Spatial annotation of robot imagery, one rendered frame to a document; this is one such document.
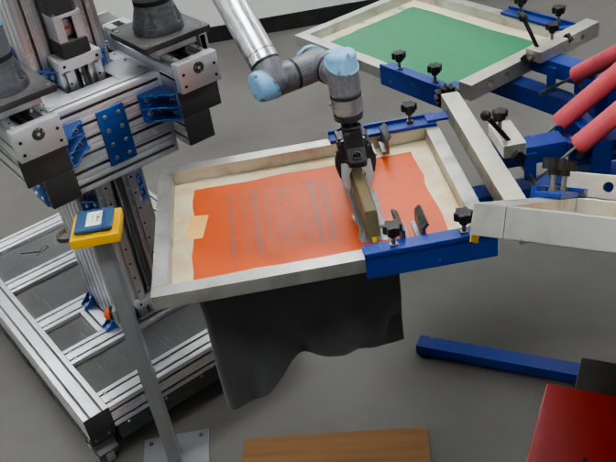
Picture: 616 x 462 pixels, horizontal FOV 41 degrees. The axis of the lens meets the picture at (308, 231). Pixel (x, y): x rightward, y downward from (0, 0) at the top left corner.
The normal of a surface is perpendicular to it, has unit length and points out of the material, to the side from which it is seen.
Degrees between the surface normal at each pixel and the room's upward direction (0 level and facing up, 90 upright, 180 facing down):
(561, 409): 0
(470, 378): 0
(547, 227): 58
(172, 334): 0
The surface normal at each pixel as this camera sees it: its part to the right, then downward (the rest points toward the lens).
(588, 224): -0.40, 0.05
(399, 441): -0.14, -0.81
